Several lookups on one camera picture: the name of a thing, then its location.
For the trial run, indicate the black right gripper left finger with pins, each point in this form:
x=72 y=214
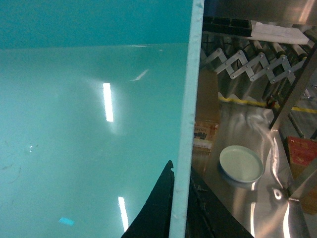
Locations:
x=153 y=221

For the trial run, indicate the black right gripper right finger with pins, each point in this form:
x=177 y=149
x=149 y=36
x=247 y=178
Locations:
x=207 y=217

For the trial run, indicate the teal plastic tray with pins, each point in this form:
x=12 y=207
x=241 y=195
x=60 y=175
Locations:
x=97 y=98

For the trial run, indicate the pale green round plate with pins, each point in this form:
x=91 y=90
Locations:
x=241 y=164

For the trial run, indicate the brown cardboard box red print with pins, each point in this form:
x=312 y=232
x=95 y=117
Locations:
x=207 y=111

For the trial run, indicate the red printed carton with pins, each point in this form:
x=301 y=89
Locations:
x=301 y=152

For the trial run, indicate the expandable roller conveyor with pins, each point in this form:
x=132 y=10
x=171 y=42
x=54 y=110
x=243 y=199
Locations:
x=253 y=70

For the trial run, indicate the black compartment tray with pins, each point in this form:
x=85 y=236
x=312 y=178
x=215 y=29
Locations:
x=227 y=26

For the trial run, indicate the white foam sheet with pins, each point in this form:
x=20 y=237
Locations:
x=277 y=34

